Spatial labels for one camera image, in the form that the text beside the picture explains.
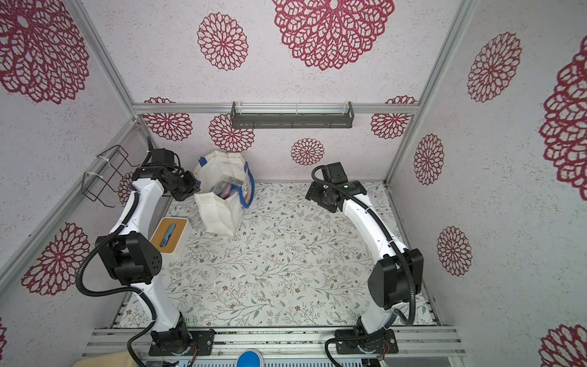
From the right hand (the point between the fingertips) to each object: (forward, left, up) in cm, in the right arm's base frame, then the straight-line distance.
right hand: (313, 193), depth 84 cm
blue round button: (-49, +20, -22) cm, 58 cm away
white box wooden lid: (-9, +58, -18) cm, 61 cm away
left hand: (+3, +43, -1) cm, 43 cm away
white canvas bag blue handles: (+16, +39, -15) cm, 45 cm away
